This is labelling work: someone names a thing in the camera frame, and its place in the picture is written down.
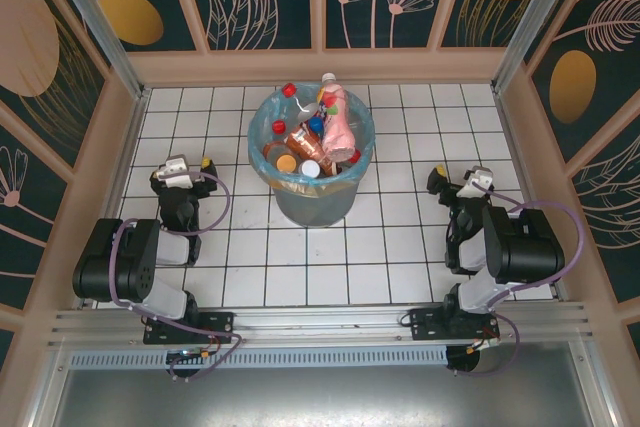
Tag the wide aluminium mounting rail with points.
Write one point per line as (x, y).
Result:
(320, 324)

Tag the brown label bottle cream cap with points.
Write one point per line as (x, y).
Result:
(307, 147)

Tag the Coca-Cola bottle red cap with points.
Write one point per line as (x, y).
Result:
(287, 89)
(278, 125)

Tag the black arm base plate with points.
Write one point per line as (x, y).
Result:
(215, 327)
(425, 324)

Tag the aluminium side rail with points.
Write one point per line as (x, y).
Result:
(125, 147)
(518, 157)

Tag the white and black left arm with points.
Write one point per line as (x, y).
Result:
(110, 262)

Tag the clear bottle blue cap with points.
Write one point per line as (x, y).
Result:
(315, 124)

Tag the clear bottle white cap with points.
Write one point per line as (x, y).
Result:
(310, 167)

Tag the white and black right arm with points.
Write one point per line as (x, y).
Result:
(525, 247)

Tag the aluminium frame post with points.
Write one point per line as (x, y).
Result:
(536, 22)
(102, 22)

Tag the orange juice bottle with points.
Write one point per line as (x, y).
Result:
(286, 162)

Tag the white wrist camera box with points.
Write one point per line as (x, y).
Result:
(175, 171)
(477, 181)

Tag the pink plastic bottle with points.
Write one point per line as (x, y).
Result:
(337, 132)

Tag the grey metal sheet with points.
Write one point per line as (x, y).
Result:
(320, 397)

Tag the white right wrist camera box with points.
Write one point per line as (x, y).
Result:
(477, 181)

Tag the blue trash bin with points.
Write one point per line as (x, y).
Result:
(256, 137)

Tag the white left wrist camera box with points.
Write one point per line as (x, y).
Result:
(175, 171)

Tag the grey plastic bin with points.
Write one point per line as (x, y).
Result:
(315, 207)

